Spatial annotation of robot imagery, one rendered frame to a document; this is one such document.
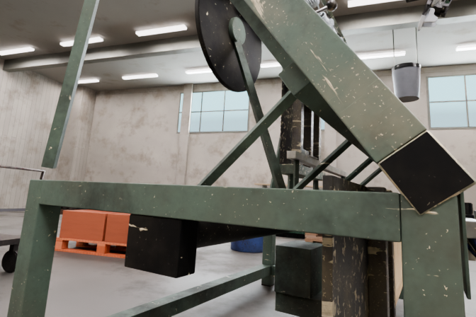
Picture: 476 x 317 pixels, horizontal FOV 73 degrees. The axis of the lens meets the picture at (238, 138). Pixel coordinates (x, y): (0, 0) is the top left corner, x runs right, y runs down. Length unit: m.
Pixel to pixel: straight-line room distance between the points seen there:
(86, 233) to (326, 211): 3.94
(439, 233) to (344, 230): 0.16
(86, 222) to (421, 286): 4.07
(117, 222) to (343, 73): 3.72
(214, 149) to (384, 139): 9.22
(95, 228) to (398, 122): 3.99
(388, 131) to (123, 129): 11.27
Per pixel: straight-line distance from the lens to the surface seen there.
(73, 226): 4.57
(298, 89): 0.83
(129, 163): 11.33
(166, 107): 10.95
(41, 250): 1.46
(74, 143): 12.19
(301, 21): 0.83
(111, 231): 4.25
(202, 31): 1.94
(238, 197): 0.78
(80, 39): 1.49
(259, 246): 4.86
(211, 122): 10.02
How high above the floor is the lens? 0.77
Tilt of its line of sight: 10 degrees up
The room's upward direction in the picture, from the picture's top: 3 degrees clockwise
